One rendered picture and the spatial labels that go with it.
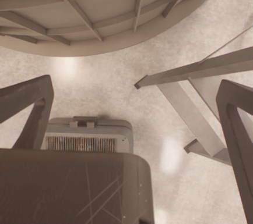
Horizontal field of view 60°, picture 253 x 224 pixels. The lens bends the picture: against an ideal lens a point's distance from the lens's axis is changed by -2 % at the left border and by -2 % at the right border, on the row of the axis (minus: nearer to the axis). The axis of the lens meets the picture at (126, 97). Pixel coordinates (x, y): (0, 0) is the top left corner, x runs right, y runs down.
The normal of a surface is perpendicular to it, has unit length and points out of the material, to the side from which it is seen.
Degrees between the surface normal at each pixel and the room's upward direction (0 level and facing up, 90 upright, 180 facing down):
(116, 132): 45
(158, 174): 0
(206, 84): 0
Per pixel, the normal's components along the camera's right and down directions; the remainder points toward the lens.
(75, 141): 0.00, 0.12
